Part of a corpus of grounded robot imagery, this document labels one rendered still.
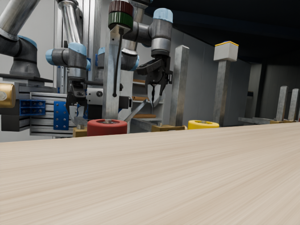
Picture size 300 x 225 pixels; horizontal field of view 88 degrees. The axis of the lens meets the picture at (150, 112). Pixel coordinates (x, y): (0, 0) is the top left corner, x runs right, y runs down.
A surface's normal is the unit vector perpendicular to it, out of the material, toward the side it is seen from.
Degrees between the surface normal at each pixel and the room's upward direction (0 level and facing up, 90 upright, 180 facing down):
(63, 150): 0
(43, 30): 90
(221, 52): 90
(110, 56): 90
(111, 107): 90
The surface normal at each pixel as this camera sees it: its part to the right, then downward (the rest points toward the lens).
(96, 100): 0.12, 0.10
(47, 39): 0.60, 0.11
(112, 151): 0.07, -0.99
